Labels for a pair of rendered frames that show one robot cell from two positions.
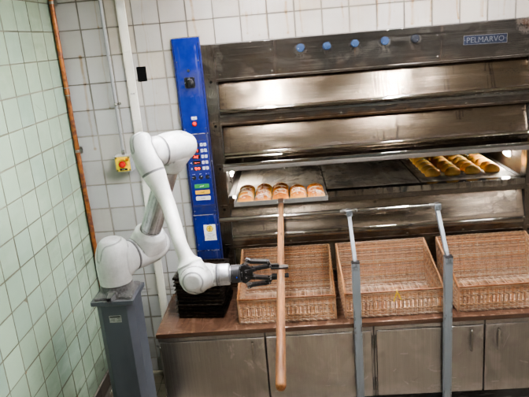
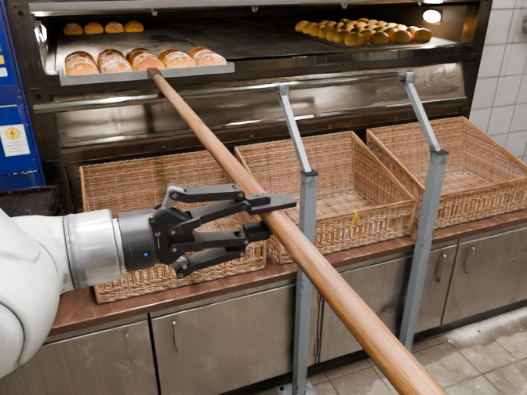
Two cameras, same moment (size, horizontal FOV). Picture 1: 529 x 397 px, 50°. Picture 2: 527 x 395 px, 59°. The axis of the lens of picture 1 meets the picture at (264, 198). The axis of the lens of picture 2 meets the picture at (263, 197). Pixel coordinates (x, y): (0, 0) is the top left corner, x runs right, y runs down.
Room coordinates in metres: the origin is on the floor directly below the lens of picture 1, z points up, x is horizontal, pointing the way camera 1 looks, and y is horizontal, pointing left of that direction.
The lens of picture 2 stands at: (1.62, 0.20, 1.51)
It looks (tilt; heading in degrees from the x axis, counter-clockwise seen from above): 27 degrees down; 336
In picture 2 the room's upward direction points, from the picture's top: straight up
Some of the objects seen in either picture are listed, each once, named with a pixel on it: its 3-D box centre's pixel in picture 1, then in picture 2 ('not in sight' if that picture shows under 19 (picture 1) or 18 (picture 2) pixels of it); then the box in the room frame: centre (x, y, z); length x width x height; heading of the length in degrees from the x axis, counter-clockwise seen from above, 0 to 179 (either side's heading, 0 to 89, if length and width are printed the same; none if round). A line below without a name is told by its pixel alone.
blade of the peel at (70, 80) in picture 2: (280, 192); (143, 63); (3.32, -0.10, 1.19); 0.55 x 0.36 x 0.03; 87
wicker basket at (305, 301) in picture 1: (286, 281); (169, 215); (3.07, -0.09, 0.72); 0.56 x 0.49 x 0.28; 86
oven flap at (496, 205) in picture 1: (375, 213); (290, 97); (3.30, -0.68, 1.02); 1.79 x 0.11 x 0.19; 87
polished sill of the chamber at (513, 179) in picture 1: (374, 190); (288, 61); (3.33, -0.68, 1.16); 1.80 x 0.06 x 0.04; 87
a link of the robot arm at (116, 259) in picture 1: (114, 259); not in sight; (2.50, 0.73, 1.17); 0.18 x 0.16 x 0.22; 140
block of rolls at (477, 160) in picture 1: (450, 161); (360, 30); (3.71, -1.28, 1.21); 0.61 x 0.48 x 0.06; 177
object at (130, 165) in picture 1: (124, 162); not in sight; (3.34, 0.82, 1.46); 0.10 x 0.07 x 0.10; 87
